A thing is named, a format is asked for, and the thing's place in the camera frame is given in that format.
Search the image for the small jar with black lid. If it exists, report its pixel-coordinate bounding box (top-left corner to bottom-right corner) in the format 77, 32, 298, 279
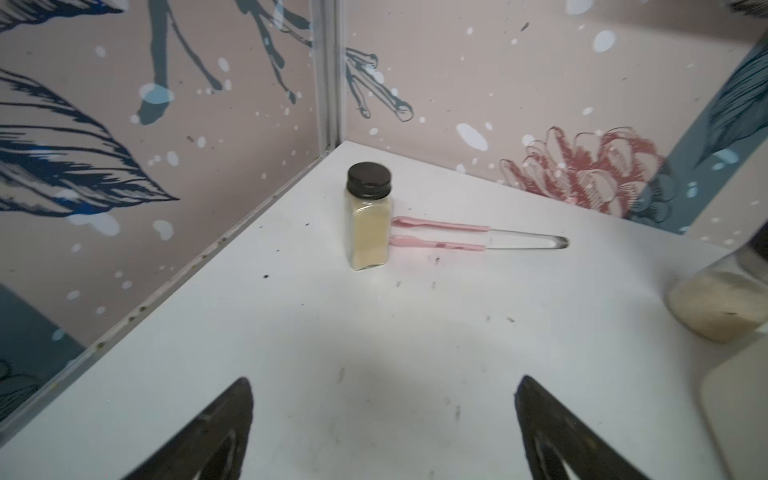
345, 162, 393, 271

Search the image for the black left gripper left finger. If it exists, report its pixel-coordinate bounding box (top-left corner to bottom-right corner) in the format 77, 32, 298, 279
126, 377, 254, 480

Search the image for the glass grinder with black cap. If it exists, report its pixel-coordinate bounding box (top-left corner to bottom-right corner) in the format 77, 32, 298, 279
665, 226, 767, 344

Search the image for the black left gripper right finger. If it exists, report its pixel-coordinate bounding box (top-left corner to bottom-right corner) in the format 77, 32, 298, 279
515, 375, 646, 480

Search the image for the cream plastic storage tray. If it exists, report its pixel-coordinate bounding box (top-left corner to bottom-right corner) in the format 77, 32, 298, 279
700, 337, 767, 479

